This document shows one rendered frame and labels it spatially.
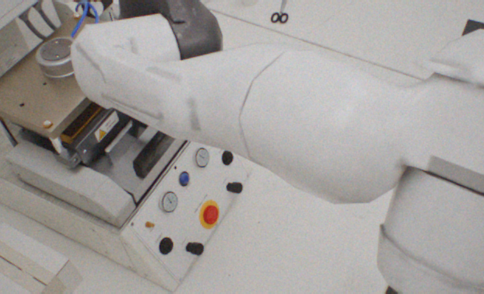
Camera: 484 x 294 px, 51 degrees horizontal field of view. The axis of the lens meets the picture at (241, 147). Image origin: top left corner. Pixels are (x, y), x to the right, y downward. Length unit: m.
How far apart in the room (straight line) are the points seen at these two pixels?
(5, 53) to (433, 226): 0.90
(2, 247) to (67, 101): 0.36
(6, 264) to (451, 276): 0.87
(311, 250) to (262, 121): 0.71
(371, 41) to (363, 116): 1.19
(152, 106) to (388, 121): 0.22
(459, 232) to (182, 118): 0.24
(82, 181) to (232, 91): 0.55
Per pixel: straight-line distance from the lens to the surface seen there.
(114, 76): 0.53
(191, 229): 1.05
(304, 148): 0.35
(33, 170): 0.98
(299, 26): 1.57
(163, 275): 1.02
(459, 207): 0.37
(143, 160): 0.91
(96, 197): 0.90
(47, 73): 0.95
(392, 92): 0.37
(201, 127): 0.45
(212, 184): 1.08
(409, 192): 0.39
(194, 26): 0.62
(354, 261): 1.07
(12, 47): 1.10
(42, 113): 0.90
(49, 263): 1.05
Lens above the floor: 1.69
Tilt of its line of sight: 50 degrees down
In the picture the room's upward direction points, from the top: 6 degrees counter-clockwise
